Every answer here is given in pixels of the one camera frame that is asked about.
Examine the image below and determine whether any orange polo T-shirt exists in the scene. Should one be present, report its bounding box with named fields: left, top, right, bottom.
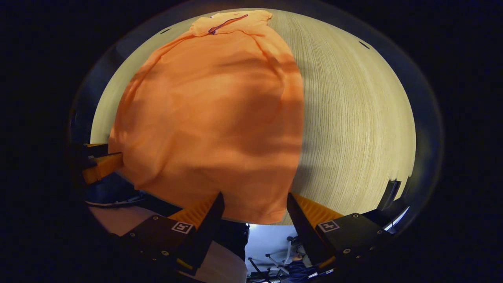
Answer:
left=108, top=9, right=305, bottom=226

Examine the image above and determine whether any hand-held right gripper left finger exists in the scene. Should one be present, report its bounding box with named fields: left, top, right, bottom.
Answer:
left=119, top=192, right=226, bottom=276

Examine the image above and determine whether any black cable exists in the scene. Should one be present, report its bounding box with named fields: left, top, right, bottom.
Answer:
left=84, top=193, right=148, bottom=208

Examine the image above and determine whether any swivel chair base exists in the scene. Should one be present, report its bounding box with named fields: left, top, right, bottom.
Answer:
left=247, top=235, right=317, bottom=283

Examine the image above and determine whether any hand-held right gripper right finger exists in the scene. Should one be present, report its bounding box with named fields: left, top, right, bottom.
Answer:
left=287, top=192, right=394, bottom=272

